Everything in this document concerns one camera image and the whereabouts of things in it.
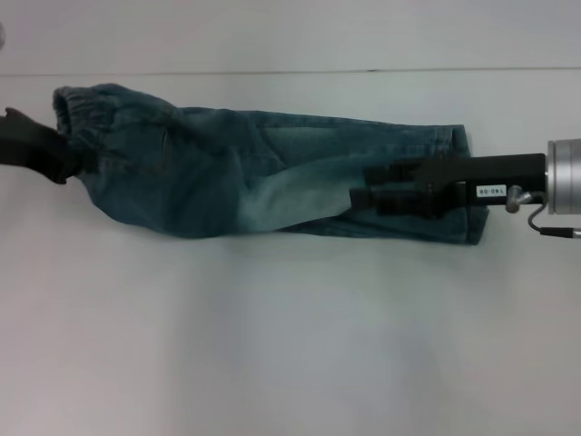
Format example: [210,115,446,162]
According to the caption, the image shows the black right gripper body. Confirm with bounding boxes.
[419,153,548,215]

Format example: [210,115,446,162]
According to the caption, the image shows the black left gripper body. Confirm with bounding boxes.
[0,106,70,185]

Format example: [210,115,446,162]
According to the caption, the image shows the blue denim shorts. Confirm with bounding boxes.
[52,83,492,247]

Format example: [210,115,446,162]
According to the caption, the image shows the thin grey gripper cable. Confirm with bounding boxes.
[506,183,581,240]

